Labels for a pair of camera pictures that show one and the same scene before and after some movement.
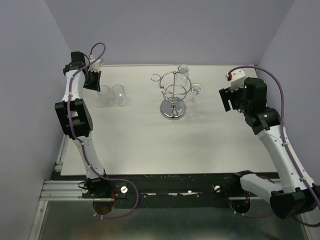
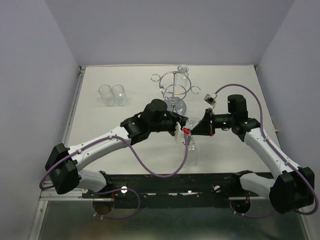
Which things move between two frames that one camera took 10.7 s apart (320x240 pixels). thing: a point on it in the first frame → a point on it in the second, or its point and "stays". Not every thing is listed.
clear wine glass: x=119 y=96 stays
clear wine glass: x=196 y=89 → x=193 y=149
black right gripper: x=226 y=95 → x=205 y=127
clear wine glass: x=105 y=96 stays
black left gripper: x=96 y=85 → x=176 y=117
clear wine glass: x=182 y=77 stays
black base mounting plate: x=165 y=190 stays
